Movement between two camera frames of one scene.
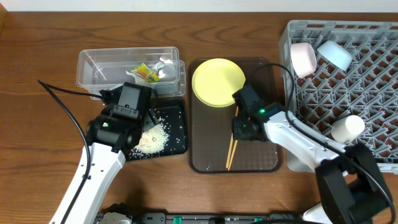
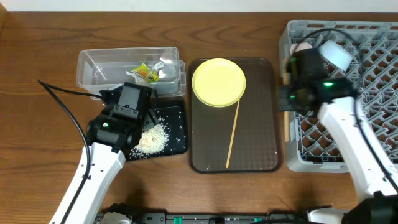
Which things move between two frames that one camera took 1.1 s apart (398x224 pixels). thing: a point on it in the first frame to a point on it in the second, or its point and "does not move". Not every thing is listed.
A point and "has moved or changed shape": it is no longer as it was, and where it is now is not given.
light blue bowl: (336, 53) does not move
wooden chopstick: (231, 140) to (286, 81)
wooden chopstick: (232, 155) has moved or changed shape
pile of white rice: (153, 141) does not move
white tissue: (142, 82) does not move
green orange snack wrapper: (143, 71) does not move
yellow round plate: (216, 80) does not move
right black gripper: (239, 132) to (286, 101)
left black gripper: (147, 123) does not move
